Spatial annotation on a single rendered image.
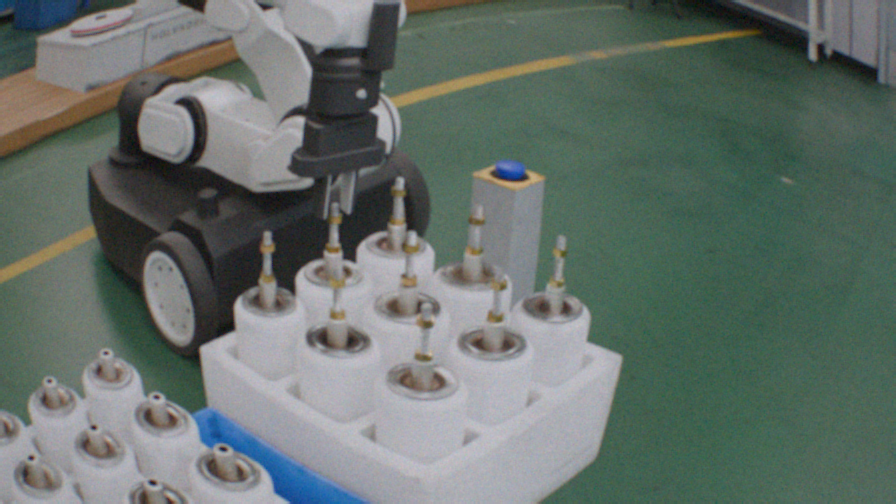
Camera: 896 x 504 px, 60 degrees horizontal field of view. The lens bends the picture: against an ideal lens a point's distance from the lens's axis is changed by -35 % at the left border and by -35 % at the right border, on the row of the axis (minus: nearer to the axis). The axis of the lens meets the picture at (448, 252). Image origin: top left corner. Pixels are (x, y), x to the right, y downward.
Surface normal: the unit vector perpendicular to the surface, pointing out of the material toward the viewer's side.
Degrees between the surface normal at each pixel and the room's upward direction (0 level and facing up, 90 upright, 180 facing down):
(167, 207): 0
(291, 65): 90
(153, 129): 90
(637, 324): 0
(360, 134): 90
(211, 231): 45
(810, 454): 0
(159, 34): 90
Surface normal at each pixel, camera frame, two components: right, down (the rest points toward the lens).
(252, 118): 0.14, -0.88
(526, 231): 0.78, 0.30
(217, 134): -0.60, 0.29
